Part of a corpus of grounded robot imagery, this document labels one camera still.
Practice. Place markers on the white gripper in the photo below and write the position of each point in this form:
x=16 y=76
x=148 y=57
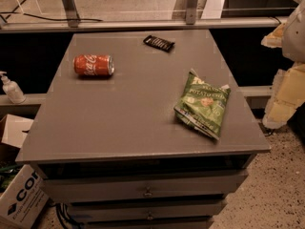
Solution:
x=295 y=37

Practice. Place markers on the green jalapeno chip bag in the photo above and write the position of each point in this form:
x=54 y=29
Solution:
x=202 y=106

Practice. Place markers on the orange coke can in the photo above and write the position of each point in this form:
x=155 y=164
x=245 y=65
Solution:
x=93 y=65

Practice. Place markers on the black snack bar wrapper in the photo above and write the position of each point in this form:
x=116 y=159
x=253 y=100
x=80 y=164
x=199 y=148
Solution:
x=158 y=43

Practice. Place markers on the grey drawer cabinet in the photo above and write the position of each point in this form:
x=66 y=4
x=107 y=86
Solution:
x=112 y=149

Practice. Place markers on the white pump bottle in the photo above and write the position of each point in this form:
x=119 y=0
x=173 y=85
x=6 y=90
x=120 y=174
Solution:
x=12 y=90

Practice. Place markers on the white cardboard box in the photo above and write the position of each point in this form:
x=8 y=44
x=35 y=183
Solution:
x=23 y=200

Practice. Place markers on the grey metal frame rail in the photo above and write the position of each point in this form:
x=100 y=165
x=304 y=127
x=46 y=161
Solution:
x=202 y=24

